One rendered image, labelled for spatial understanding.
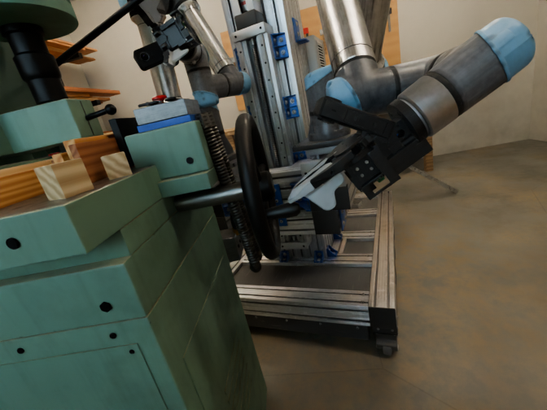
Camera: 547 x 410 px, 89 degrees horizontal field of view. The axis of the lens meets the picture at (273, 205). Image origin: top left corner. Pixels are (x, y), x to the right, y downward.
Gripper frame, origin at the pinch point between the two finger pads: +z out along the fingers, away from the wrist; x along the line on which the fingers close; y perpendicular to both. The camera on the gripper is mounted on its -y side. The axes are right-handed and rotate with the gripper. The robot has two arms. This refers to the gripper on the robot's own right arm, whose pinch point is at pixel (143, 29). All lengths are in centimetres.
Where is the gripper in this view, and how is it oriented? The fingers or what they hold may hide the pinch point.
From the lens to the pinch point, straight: 74.3
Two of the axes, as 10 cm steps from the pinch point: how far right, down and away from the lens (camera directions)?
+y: 8.8, -4.4, -1.6
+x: 4.7, 8.4, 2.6
